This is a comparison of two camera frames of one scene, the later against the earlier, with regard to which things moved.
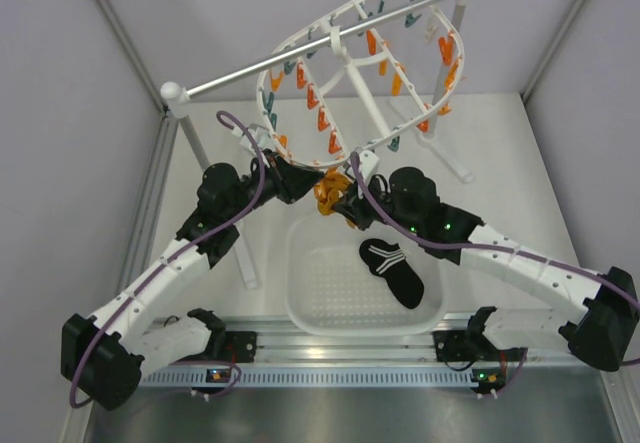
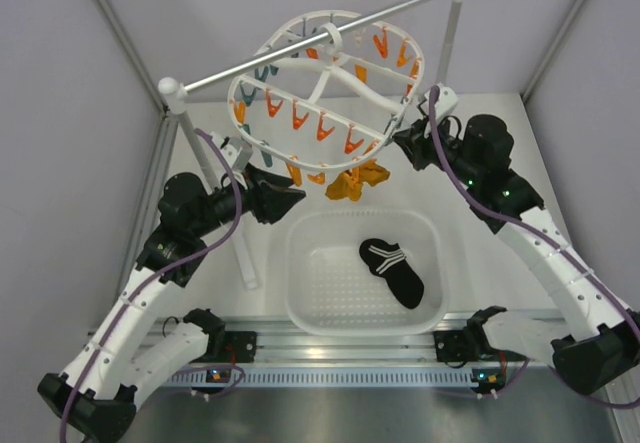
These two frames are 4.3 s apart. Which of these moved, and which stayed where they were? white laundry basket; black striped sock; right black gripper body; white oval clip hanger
Moved: right black gripper body; white oval clip hanger
Stayed: white laundry basket; black striped sock
